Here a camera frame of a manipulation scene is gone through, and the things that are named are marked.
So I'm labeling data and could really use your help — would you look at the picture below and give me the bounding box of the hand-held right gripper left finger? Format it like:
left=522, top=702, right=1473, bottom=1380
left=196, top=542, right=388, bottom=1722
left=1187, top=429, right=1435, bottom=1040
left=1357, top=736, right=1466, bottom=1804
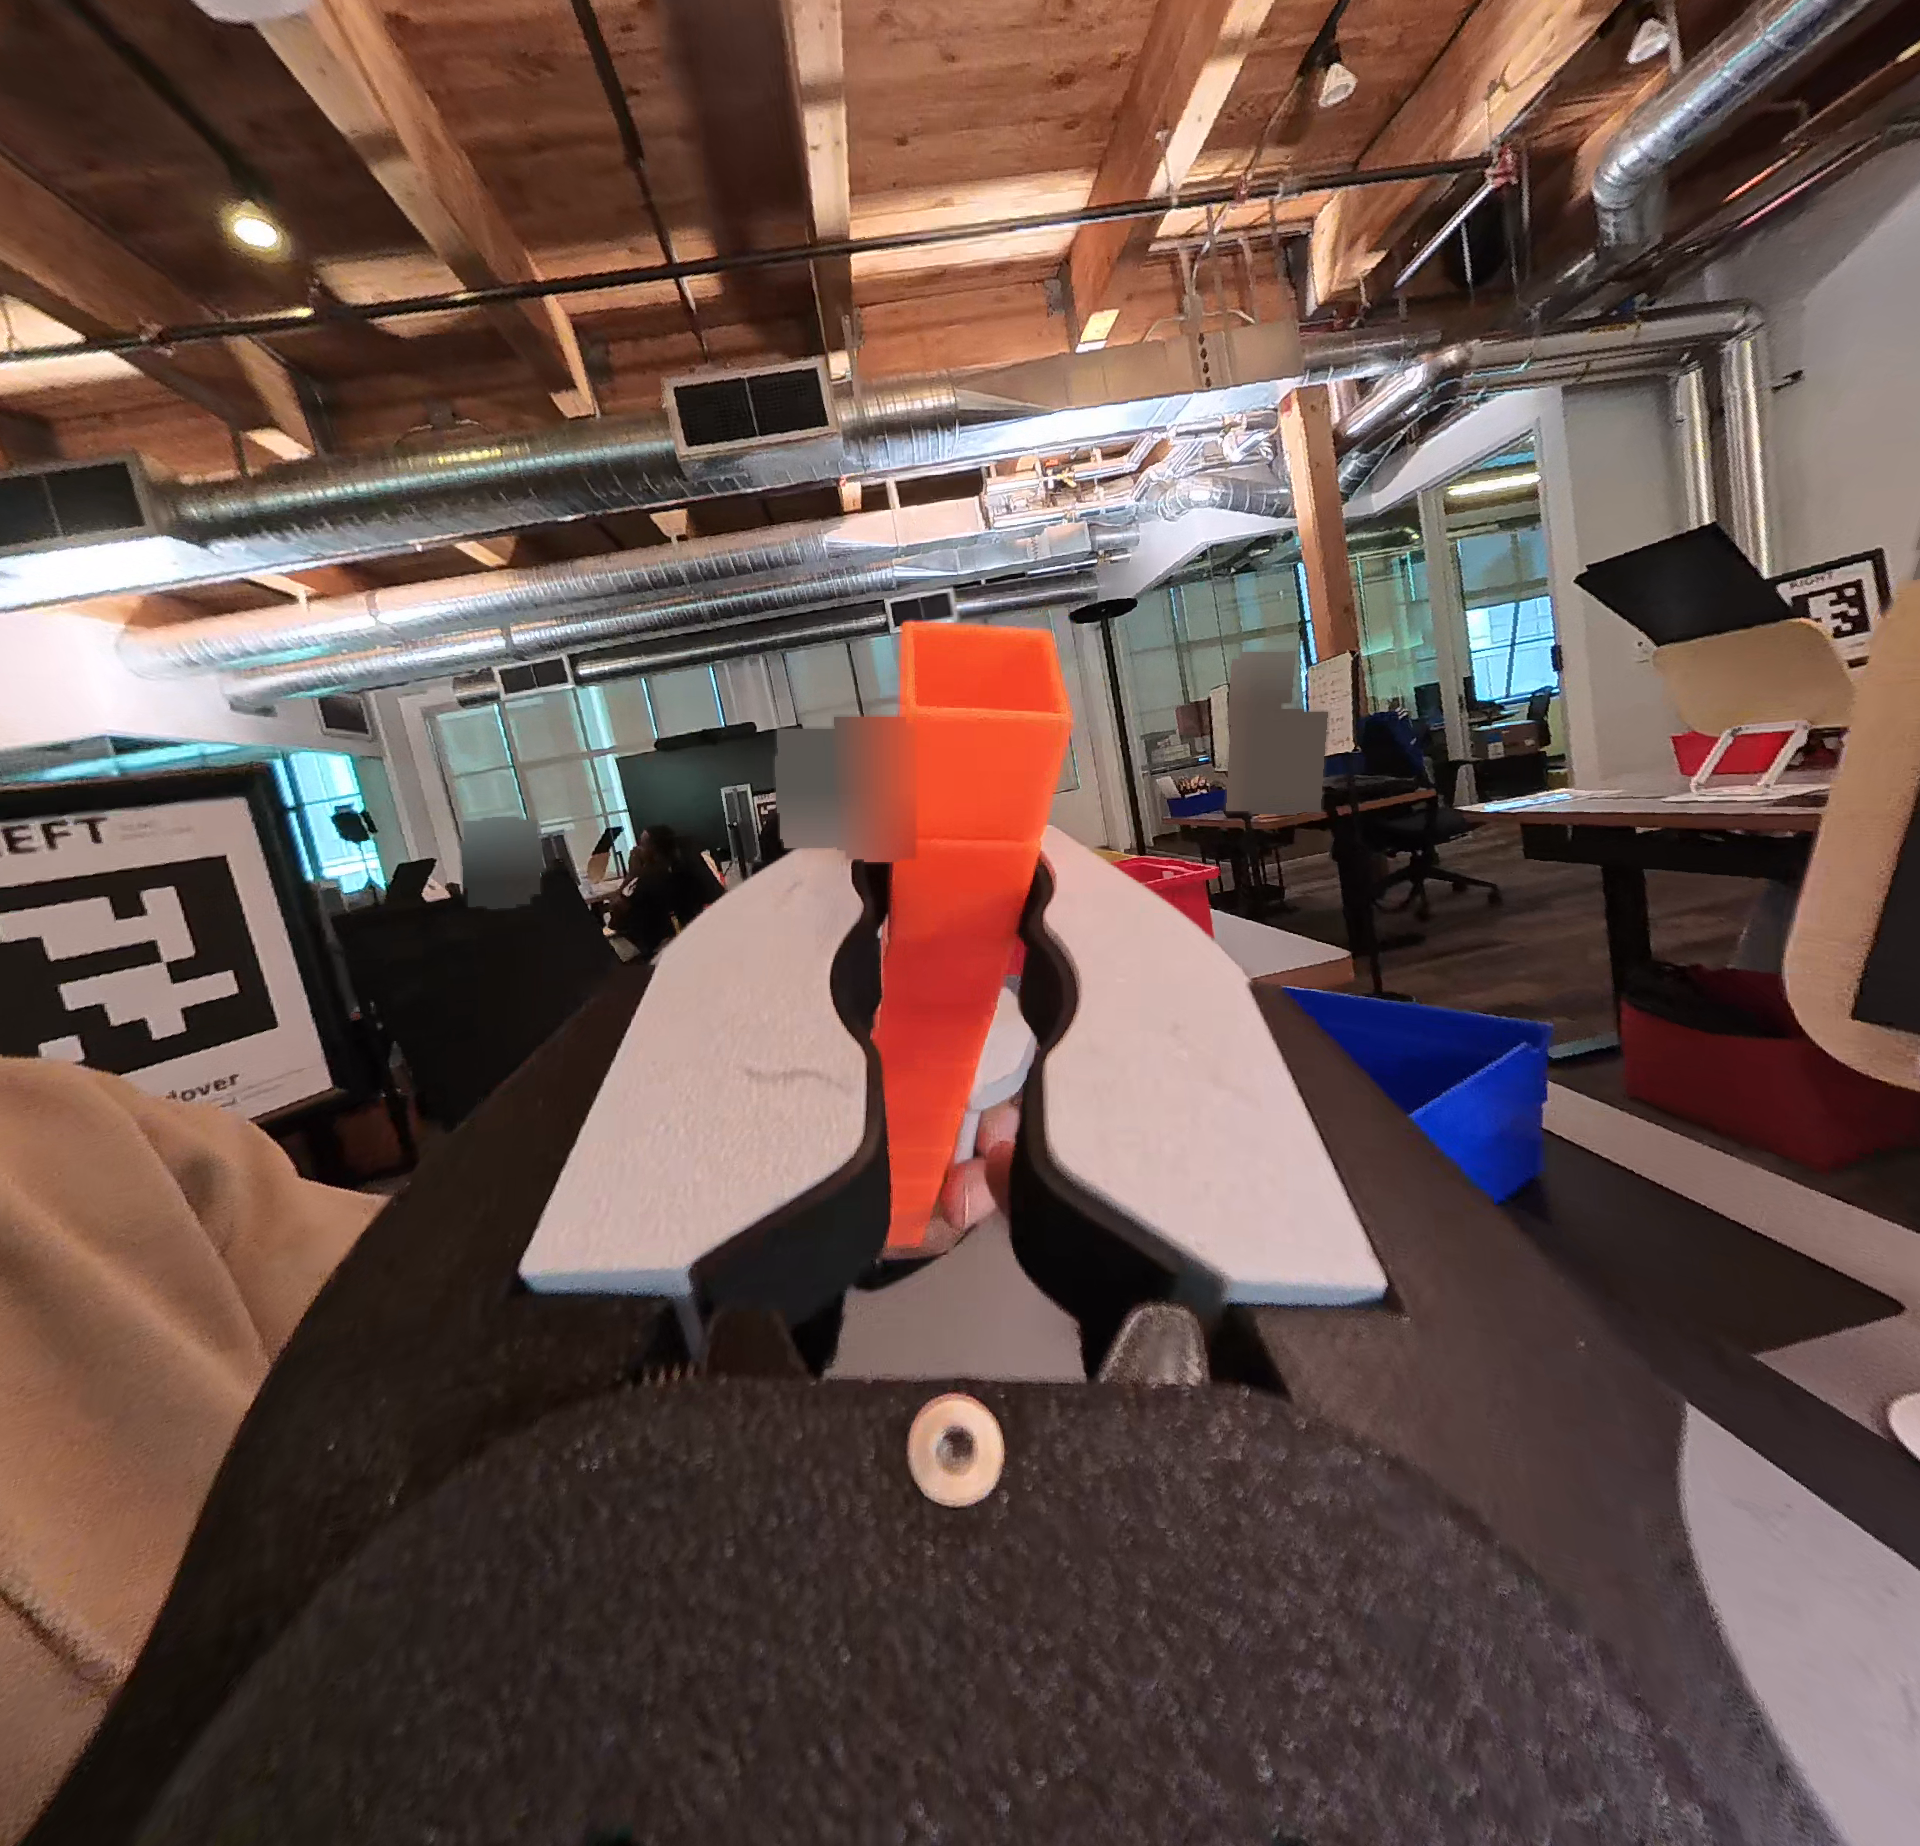
left=522, top=840, right=895, bottom=1374

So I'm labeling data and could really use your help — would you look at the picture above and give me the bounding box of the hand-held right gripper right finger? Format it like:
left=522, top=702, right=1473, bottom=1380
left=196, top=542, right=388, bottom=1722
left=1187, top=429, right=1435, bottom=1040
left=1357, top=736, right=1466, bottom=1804
left=1014, top=822, right=1396, bottom=1374

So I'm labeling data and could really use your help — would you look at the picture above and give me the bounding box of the blue plastic bin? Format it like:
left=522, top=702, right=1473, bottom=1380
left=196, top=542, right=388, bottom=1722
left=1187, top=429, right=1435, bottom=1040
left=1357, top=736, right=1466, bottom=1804
left=1278, top=982, right=1554, bottom=1207

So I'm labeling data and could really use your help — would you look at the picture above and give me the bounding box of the orange block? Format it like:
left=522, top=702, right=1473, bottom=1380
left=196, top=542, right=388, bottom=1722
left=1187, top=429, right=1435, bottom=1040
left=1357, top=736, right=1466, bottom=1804
left=874, top=618, right=1069, bottom=1255

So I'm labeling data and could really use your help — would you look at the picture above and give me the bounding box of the large red tote bin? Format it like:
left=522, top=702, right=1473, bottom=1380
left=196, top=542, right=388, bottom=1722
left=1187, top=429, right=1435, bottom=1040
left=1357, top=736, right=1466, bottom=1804
left=1119, top=856, right=1217, bottom=941

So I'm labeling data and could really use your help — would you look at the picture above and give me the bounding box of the black high-back chair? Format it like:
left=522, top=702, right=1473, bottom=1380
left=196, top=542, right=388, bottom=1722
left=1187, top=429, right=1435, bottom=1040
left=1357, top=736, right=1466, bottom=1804
left=328, top=889, right=621, bottom=1122

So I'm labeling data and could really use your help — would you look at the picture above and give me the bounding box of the large black monitor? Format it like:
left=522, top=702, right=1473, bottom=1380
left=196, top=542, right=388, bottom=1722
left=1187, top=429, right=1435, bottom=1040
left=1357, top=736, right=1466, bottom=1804
left=621, top=728, right=784, bottom=863

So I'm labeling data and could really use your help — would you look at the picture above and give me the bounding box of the wooden top desk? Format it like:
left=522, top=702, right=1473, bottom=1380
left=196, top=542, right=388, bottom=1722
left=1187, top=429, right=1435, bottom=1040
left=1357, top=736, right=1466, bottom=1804
left=1463, top=791, right=1839, bottom=1074
left=1200, top=782, right=1443, bottom=982

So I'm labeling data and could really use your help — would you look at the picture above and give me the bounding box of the black office chair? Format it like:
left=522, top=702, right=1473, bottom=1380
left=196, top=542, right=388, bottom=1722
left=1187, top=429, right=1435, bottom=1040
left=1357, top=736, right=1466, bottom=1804
left=1357, top=716, right=1500, bottom=909

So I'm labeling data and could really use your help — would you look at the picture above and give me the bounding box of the black floor lamp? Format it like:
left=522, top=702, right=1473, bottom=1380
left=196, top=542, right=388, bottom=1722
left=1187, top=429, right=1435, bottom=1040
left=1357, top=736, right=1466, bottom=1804
left=1069, top=597, right=1151, bottom=856

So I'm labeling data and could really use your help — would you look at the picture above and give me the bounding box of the small white board stand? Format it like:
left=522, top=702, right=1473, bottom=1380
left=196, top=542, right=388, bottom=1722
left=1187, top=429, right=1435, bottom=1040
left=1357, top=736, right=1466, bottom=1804
left=1685, top=718, right=1817, bottom=792

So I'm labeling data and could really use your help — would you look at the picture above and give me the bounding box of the black faced wooden board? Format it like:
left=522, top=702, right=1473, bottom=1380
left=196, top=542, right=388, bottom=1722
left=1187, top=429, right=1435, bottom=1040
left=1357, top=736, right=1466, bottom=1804
left=1787, top=635, right=1920, bottom=1092

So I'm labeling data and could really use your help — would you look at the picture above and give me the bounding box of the small wooden board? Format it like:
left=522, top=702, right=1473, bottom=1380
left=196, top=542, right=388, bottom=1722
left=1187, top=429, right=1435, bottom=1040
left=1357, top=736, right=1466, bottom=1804
left=1648, top=618, right=1858, bottom=750

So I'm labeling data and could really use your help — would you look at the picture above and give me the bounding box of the black rectangular panel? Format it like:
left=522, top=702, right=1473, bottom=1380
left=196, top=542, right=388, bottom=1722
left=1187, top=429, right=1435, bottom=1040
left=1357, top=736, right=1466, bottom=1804
left=1570, top=520, right=1796, bottom=652

